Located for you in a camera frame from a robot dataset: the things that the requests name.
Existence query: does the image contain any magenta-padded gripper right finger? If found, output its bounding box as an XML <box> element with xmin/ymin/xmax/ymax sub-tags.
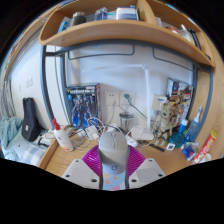
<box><xmin>125</xmin><ymin>145</ymin><xmax>167</xmax><ymax>190</ymax></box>

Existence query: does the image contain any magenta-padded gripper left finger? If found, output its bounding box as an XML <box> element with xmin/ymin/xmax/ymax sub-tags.
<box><xmin>62</xmin><ymin>144</ymin><xmax>104</xmax><ymax>191</ymax></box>

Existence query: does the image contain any grey computer mouse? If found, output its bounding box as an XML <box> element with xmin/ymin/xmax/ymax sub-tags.
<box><xmin>98</xmin><ymin>130</ymin><xmax>130</xmax><ymax>174</ymax></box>

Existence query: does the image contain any small white cube clock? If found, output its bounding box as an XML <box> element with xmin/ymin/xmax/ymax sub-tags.
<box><xmin>165</xmin><ymin>142</ymin><xmax>176</xmax><ymax>152</ymax></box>

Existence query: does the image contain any white power strip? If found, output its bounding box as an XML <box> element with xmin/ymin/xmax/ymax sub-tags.
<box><xmin>126</xmin><ymin>133</ymin><xmax>139</xmax><ymax>148</ymax></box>

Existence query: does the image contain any white red-capped lotion bottle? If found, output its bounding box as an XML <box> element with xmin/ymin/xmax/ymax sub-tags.
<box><xmin>52</xmin><ymin>117</ymin><xmax>74</xmax><ymax>152</ymax></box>

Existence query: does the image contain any white charger block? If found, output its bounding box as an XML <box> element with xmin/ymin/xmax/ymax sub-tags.
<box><xmin>85</xmin><ymin>125</ymin><xmax>99</xmax><ymax>141</ymax></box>

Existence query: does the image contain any teal round dish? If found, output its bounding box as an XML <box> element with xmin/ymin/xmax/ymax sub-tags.
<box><xmin>168</xmin><ymin>131</ymin><xmax>186</xmax><ymax>149</ymax></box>

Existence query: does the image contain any blue snack packet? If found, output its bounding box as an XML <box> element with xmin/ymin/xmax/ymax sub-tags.
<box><xmin>181</xmin><ymin>142</ymin><xmax>199</xmax><ymax>162</ymax></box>

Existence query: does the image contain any blue plaid pillow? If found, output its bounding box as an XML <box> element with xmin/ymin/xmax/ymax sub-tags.
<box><xmin>20</xmin><ymin>143</ymin><xmax>48</xmax><ymax>167</ymax></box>

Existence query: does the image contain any glass jar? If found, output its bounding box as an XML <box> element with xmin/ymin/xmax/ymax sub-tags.
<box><xmin>118</xmin><ymin>110</ymin><xmax>135</xmax><ymax>133</ymax></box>

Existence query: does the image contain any tan robot figure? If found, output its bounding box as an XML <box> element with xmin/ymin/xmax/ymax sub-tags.
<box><xmin>156</xmin><ymin>99</ymin><xmax>183</xmax><ymax>141</ymax></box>

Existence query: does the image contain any blue white-capped tube bottle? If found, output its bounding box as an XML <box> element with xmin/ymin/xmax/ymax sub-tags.
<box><xmin>178</xmin><ymin>118</ymin><xmax>189</xmax><ymax>136</ymax></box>

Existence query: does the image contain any red yellow-lidded snack can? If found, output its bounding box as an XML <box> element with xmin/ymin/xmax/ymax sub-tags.
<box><xmin>192</xmin><ymin>129</ymin><xmax>218</xmax><ymax>165</ymax></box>

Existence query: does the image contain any blue robot model kit box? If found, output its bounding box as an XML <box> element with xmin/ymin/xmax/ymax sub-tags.
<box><xmin>65</xmin><ymin>83</ymin><xmax>102</xmax><ymax>130</ymax></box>

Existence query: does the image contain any black bag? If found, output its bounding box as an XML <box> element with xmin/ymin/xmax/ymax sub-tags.
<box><xmin>20</xmin><ymin>97</ymin><xmax>43</xmax><ymax>143</ymax></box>

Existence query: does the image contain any white desk lamp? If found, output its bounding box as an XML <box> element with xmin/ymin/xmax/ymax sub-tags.
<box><xmin>87</xmin><ymin>63</ymin><xmax>156</xmax><ymax>142</ymax></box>

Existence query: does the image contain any teal blanket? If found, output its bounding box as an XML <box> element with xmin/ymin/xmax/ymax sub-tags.
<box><xmin>0</xmin><ymin>116</ymin><xmax>24</xmax><ymax>151</ymax></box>

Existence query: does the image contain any colourful printed box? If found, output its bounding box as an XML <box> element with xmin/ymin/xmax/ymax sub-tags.
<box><xmin>165</xmin><ymin>77</ymin><xmax>194</xmax><ymax>121</ymax></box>

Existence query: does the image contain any wooden shelf unit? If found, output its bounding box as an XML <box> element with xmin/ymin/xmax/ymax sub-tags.
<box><xmin>37</xmin><ymin>0</ymin><xmax>216</xmax><ymax>68</ymax></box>

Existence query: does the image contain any dark plugged cable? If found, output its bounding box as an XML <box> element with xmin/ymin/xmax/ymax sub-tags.
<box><xmin>123</xmin><ymin>93</ymin><xmax>148</xmax><ymax>119</ymax></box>

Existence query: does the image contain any white wall socket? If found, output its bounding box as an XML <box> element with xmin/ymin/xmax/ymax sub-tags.
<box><xmin>105</xmin><ymin>91</ymin><xmax>120</xmax><ymax>107</ymax></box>

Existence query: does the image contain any white wall switch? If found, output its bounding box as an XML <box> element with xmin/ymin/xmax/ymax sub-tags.
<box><xmin>25</xmin><ymin>76</ymin><xmax>34</xmax><ymax>88</ymax></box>

